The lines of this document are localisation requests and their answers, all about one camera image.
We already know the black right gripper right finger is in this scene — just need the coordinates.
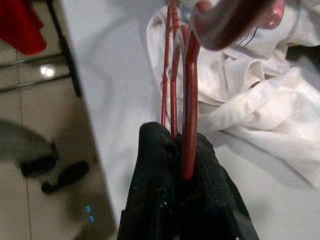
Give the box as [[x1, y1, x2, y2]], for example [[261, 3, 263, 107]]
[[172, 132, 258, 240]]

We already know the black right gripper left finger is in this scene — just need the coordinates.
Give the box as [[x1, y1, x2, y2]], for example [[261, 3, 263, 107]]
[[119, 121, 181, 240]]

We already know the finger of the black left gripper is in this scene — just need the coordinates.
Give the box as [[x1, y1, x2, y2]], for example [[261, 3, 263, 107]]
[[41, 160, 90, 194]]

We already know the red wire hanger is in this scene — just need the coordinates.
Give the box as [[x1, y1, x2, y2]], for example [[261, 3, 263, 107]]
[[159, 0, 287, 181]]

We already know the white garment pink print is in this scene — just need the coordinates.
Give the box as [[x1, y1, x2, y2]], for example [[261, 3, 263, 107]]
[[144, 0, 320, 188]]

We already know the chrome and black clothes rack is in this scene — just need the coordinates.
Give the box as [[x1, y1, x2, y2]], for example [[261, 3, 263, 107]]
[[0, 0, 83, 97]]

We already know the plain red garment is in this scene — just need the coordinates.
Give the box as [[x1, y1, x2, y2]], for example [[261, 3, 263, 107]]
[[0, 0, 47, 56]]

